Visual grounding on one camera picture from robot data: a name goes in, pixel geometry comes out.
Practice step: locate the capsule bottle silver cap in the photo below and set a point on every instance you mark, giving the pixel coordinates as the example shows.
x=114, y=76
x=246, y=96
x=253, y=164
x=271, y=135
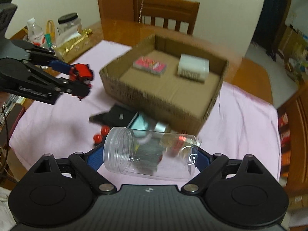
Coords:
x=177, y=144

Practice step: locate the gold tissue pack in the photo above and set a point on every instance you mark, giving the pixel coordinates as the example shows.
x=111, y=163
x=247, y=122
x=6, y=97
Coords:
x=71, y=44

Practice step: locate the clear plastic jar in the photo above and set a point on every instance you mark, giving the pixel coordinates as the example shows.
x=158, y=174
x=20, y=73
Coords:
x=118, y=157

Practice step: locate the black square device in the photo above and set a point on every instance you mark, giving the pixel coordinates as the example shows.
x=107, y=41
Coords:
x=117, y=116

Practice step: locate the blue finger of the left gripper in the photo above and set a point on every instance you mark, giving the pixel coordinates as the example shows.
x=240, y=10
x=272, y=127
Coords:
x=81, y=89
x=60, y=66

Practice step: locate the red toy block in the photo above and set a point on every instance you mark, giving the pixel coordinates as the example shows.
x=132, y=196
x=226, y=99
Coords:
x=81, y=73

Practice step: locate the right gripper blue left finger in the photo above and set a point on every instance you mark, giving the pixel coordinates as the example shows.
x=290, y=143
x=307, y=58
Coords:
x=94, y=158

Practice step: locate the black lid plastic jar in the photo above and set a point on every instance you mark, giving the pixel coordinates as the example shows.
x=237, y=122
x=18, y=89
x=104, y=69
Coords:
x=69, y=27

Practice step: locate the cardboard box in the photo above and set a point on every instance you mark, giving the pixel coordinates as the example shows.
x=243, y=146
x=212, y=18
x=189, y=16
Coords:
x=184, y=104

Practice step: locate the wooden chair far side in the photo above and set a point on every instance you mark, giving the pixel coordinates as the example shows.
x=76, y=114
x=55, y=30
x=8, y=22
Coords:
x=181, y=11

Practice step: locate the black toy car red wheels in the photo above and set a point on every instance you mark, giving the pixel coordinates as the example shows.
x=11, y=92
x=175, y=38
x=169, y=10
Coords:
x=99, y=137

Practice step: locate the water bottle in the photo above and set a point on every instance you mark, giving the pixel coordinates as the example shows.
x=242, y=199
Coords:
x=36, y=34

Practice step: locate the card box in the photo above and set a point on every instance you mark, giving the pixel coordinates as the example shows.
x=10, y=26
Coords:
x=150, y=65

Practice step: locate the wooden chair right side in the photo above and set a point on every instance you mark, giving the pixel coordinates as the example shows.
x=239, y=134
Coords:
x=296, y=109

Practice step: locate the grey cat figurine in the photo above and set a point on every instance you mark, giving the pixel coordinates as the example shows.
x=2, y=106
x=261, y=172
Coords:
x=147, y=158

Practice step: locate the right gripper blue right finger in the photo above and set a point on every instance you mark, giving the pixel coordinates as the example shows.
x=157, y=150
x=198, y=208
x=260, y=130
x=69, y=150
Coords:
x=203, y=160

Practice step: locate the wooden chair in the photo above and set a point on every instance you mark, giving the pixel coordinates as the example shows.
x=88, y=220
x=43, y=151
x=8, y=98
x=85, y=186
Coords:
x=296, y=109
x=181, y=11

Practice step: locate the white plastic container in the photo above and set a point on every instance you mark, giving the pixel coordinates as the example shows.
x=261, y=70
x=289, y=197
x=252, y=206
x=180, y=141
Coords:
x=193, y=68

